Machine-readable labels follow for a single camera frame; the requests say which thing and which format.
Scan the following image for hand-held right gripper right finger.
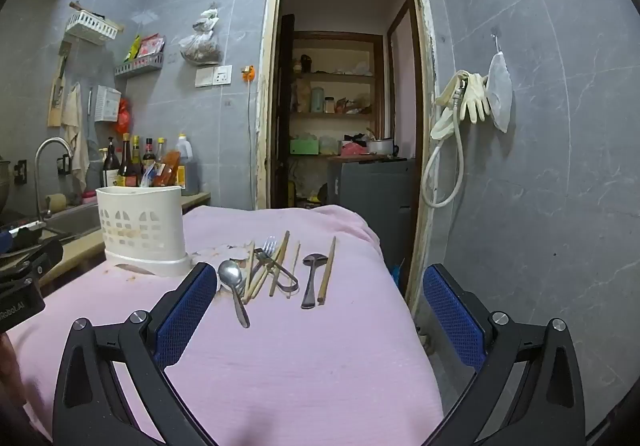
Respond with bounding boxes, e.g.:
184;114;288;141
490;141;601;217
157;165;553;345
422;263;586;446

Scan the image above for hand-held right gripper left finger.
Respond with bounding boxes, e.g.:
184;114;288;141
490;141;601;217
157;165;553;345
52;262;218;446

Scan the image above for shiny metal spoon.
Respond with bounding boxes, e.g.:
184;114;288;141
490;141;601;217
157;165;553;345
217;260;251;328

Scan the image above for thin wooden chopstick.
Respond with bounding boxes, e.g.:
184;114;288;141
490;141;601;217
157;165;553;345
242;241;256;304
247;246;284;301
287;241;301;300
254;252;287;298

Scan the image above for metal tongs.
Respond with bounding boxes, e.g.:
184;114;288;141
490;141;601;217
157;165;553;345
255;248;299;298

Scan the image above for metal fork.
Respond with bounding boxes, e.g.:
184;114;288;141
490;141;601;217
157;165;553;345
240;236;278;294

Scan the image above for white plastic utensil holder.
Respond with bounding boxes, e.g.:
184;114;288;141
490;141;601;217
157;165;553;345
96;185;193;277

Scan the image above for dark metal spoon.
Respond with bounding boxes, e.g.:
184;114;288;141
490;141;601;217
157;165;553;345
301;253;328;310

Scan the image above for induction cooker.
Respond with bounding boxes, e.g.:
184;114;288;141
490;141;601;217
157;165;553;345
0;220;48;247

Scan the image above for steel sink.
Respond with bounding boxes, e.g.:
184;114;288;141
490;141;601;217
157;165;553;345
42;201;103;239

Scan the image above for dark pump bottle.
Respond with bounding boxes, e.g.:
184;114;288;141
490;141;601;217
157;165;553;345
102;137;122;188

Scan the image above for steel faucet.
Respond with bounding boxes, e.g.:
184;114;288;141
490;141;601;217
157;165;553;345
34;137;73;222

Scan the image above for pink blanket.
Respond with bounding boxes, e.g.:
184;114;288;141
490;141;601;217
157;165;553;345
7;204;446;446

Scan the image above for hanging beige towel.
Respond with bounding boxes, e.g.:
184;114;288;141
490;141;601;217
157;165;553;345
61;82;90;192

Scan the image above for hanging wooden cutting board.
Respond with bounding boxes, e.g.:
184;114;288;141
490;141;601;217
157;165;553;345
47;40;72;128

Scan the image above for orange spice packet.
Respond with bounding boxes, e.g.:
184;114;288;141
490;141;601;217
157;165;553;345
150;151;182;188

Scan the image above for grey cabinet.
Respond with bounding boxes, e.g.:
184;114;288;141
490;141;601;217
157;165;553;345
327;158;417;277

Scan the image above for cooking oil jug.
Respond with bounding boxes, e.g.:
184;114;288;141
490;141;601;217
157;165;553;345
175;133;200;194

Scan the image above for red plastic bag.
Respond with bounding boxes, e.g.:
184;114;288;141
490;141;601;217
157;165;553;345
116;97;132;134

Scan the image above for cream rubber gloves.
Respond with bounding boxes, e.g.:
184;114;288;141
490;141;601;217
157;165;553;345
436;70;492;123

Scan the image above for white mesh bag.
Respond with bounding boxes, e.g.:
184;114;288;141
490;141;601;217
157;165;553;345
486;51;514;133

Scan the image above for red packet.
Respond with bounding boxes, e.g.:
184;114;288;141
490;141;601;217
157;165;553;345
139;35;166;58

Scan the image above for dark wooden door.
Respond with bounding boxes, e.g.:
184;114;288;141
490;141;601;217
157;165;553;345
272;13;296;209

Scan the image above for hanging clear plastic bag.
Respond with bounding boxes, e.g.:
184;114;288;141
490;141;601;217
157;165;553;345
179;3;223;66

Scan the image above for wooden shelf unit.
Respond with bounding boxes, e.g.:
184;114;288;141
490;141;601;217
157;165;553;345
290;31;386;157

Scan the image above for white hose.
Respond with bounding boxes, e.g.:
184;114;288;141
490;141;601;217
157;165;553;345
421;76;463;208

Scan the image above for white perforated wall box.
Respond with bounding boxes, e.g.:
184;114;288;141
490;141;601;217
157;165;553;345
94;85;122;122

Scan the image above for white cable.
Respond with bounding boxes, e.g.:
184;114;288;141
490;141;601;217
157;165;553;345
247;78;256;158

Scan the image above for grey wall shelf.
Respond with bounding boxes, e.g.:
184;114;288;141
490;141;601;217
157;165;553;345
114;51;165;78

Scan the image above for white wall basket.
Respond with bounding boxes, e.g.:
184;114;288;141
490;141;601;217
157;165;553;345
65;8;125;46

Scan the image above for worn door frame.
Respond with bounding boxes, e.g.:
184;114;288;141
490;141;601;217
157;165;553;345
255;0;438;312

